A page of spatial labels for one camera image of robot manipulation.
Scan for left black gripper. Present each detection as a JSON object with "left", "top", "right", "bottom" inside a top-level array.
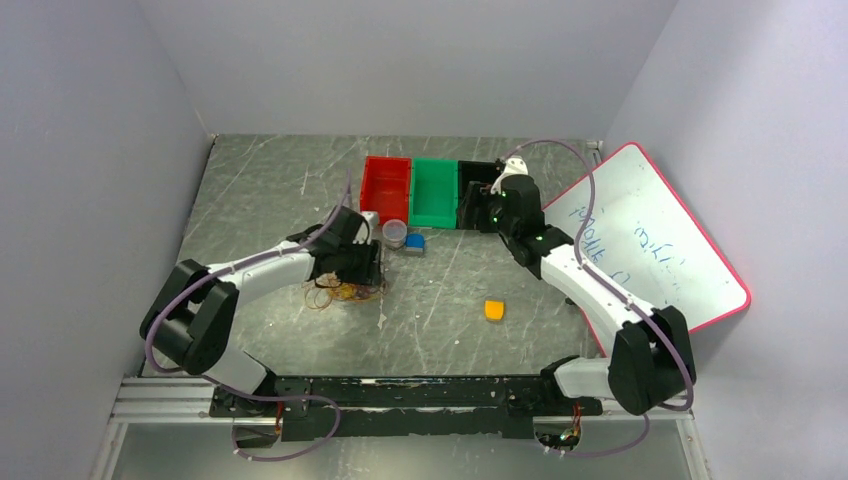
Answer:
[{"left": 335, "top": 237, "right": 383, "bottom": 287}]

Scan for yellow orange cables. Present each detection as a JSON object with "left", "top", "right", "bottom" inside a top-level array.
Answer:
[{"left": 302, "top": 276, "right": 386, "bottom": 313}]

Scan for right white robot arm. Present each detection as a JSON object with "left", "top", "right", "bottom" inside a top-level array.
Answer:
[{"left": 458, "top": 174, "right": 696, "bottom": 415}]

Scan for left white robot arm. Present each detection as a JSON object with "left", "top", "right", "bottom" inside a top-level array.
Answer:
[{"left": 140, "top": 225, "right": 383, "bottom": 416}]

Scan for black plastic bin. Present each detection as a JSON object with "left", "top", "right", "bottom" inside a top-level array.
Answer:
[{"left": 458, "top": 159, "right": 504, "bottom": 205}]

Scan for clear plastic cup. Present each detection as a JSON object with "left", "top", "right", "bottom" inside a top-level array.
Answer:
[{"left": 381, "top": 219, "right": 408, "bottom": 250}]

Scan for green plastic bin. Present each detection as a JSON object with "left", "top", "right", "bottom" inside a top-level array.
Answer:
[{"left": 408, "top": 158, "right": 459, "bottom": 229}]

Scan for blue block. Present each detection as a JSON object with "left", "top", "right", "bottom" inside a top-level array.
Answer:
[{"left": 403, "top": 233, "right": 426, "bottom": 255}]

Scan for red plastic bin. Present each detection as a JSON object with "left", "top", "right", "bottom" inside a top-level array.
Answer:
[{"left": 359, "top": 156, "right": 412, "bottom": 224}]

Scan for orange yellow block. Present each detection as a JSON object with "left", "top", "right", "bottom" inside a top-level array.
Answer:
[{"left": 483, "top": 299, "right": 506, "bottom": 323}]

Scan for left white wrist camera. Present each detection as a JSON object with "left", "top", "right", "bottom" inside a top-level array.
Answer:
[{"left": 361, "top": 211, "right": 380, "bottom": 230}]

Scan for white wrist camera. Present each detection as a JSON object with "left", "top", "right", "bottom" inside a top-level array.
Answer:
[
  {"left": 361, "top": 211, "right": 380, "bottom": 230},
  {"left": 501, "top": 156, "right": 529, "bottom": 177}
]

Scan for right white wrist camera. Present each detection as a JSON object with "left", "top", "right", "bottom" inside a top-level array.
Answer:
[{"left": 501, "top": 156, "right": 529, "bottom": 177}]

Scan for right purple cable hose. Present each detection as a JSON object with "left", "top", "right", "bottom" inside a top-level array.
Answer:
[{"left": 506, "top": 139, "right": 695, "bottom": 460}]

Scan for purple cable hose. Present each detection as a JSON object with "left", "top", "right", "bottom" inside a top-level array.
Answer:
[
  {"left": 506, "top": 139, "right": 695, "bottom": 460},
  {"left": 143, "top": 168, "right": 353, "bottom": 463}
]

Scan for left purple cable hose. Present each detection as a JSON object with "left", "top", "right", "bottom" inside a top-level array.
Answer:
[{"left": 143, "top": 168, "right": 353, "bottom": 463}]

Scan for white board with pink frame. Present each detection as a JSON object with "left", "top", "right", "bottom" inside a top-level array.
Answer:
[{"left": 544, "top": 142, "right": 751, "bottom": 332}]

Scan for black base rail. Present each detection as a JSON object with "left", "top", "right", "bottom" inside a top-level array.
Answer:
[{"left": 208, "top": 374, "right": 602, "bottom": 442}]

